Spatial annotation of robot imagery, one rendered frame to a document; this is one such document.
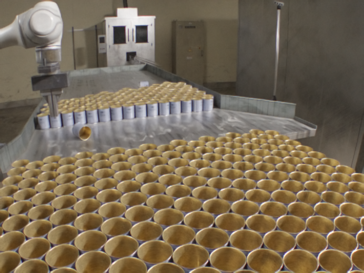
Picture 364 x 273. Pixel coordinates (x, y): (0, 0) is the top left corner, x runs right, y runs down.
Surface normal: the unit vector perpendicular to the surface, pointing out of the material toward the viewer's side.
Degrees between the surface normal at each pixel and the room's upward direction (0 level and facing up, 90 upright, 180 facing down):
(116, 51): 90
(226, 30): 90
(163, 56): 90
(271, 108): 90
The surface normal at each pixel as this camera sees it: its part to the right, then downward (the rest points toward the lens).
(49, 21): 0.49, 0.25
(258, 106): -0.43, 0.32
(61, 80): 0.29, 0.31
